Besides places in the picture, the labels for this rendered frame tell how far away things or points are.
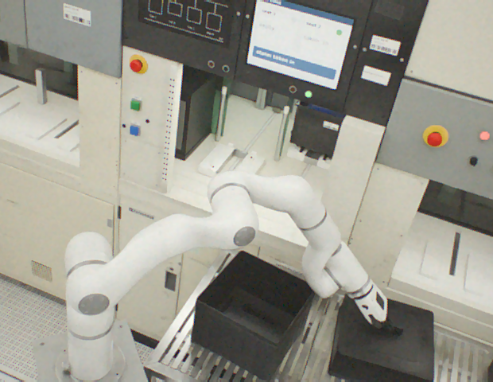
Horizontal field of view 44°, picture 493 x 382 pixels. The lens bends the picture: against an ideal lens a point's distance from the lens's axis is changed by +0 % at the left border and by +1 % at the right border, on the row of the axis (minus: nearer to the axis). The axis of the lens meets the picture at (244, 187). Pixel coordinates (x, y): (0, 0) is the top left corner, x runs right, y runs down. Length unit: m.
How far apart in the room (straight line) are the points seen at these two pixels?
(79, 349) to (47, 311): 1.32
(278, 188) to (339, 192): 0.45
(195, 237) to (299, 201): 0.27
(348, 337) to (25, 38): 1.46
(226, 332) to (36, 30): 1.19
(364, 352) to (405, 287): 0.36
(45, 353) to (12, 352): 1.01
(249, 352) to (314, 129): 1.04
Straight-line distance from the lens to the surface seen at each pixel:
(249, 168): 2.40
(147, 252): 1.49
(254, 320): 1.98
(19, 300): 3.08
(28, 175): 2.59
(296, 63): 1.81
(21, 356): 2.87
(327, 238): 1.63
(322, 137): 2.49
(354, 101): 1.81
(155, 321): 2.72
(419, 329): 2.01
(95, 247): 1.56
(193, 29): 1.91
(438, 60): 1.75
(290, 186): 1.49
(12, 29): 2.30
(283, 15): 1.78
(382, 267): 2.10
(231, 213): 1.43
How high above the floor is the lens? 2.23
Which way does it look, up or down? 35 degrees down
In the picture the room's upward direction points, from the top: 10 degrees clockwise
